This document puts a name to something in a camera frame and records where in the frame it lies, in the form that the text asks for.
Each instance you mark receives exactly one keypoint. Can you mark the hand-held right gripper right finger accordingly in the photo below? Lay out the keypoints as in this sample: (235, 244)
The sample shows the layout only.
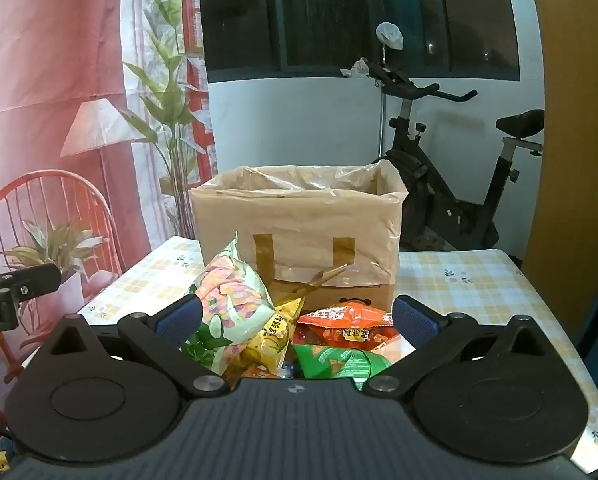
(415, 320)

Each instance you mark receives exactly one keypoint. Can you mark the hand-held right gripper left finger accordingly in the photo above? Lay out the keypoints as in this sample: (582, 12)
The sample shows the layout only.
(179, 319)

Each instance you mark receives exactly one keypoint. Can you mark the yellow snack packet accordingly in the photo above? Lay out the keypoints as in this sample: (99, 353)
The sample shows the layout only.
(264, 345)

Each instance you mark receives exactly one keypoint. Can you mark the black exercise bike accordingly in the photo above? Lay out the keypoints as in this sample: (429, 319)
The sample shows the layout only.
(429, 195)

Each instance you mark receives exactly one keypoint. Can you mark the pastel chip bag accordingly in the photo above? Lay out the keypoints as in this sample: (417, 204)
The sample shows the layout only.
(229, 300)

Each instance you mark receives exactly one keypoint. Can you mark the orange snack packet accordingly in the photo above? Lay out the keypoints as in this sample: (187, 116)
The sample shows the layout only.
(256, 372)

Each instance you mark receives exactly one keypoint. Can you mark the thin metal pole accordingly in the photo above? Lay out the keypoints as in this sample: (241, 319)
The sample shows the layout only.
(382, 110)

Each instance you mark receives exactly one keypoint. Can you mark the green snack packet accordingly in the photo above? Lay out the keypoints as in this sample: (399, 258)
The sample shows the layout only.
(334, 365)

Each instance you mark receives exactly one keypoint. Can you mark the dark window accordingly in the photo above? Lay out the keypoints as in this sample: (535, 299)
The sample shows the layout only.
(329, 10)

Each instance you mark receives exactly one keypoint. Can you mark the yellow checkered tablecloth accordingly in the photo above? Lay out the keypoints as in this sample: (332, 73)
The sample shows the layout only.
(479, 280)

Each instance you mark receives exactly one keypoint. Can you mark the white plastic bag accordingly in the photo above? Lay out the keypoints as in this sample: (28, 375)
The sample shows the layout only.
(390, 35)

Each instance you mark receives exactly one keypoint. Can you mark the brown wooden door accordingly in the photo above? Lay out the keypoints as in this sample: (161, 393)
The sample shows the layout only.
(579, 160)

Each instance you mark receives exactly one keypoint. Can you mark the orange-red snack packet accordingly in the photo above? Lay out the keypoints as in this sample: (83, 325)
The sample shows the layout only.
(344, 325)

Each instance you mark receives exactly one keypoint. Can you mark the printed backdrop cloth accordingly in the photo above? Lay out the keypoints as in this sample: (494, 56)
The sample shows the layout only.
(39, 60)

